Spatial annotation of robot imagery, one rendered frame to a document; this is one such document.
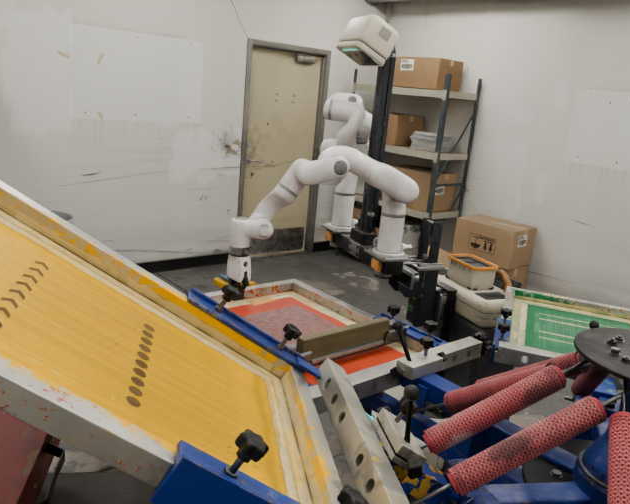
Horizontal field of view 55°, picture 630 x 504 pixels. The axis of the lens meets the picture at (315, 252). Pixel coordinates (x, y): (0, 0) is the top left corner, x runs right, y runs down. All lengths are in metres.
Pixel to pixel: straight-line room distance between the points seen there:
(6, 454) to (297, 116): 5.47
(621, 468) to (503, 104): 5.06
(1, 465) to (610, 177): 4.96
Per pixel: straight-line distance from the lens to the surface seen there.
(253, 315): 2.15
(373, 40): 2.42
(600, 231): 5.53
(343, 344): 1.83
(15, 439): 1.22
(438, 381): 1.64
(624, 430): 1.17
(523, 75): 5.91
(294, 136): 6.35
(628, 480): 1.13
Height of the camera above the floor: 1.74
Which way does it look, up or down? 15 degrees down
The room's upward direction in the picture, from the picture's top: 5 degrees clockwise
